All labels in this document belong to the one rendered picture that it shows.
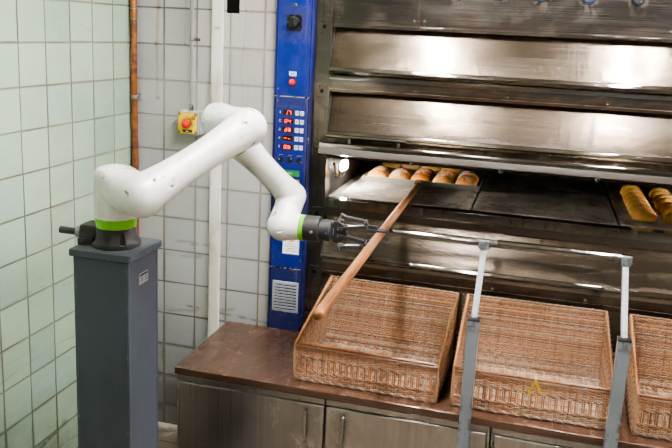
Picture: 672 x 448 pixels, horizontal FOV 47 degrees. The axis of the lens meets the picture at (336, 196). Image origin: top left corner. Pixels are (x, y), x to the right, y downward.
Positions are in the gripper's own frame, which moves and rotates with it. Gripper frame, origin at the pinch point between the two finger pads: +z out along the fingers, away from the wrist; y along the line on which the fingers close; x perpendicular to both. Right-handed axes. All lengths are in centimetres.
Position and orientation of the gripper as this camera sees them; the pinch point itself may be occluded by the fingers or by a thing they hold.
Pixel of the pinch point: (378, 235)
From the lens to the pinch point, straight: 268.5
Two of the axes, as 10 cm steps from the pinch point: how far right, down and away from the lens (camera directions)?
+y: -0.5, 9.8, 2.1
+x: -2.4, 1.9, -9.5
